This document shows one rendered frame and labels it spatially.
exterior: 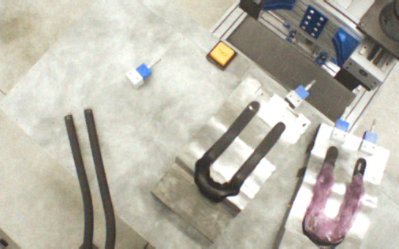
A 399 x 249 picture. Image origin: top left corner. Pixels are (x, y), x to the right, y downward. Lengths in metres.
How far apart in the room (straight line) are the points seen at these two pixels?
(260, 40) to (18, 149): 1.34
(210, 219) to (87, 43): 0.76
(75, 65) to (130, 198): 0.52
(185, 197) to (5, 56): 1.56
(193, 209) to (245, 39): 1.13
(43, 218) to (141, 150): 0.99
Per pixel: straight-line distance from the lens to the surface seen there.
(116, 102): 1.73
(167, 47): 1.78
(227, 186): 1.56
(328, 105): 2.42
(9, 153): 2.64
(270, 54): 2.45
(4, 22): 2.91
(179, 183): 1.59
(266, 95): 1.68
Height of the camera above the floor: 2.44
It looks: 75 degrees down
